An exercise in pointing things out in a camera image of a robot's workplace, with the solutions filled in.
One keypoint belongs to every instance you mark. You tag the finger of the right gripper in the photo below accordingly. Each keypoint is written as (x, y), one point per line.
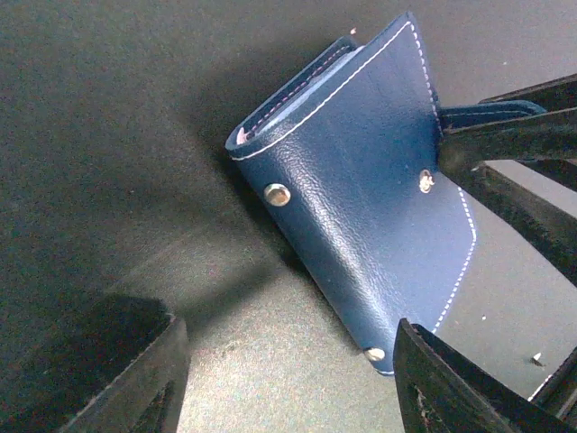
(557, 394)
(545, 143)

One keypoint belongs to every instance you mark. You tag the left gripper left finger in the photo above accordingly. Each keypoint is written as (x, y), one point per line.
(120, 365)

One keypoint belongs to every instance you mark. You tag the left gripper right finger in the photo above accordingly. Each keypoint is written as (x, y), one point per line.
(440, 390)

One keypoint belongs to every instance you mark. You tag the blue leather card holder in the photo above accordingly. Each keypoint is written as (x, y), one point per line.
(344, 158)

